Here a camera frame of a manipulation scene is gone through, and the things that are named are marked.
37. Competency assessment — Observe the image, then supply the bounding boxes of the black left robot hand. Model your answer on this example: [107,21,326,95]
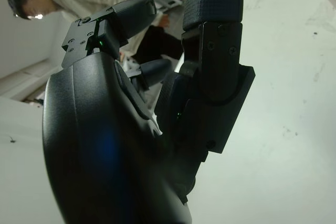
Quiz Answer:
[41,0,256,224]

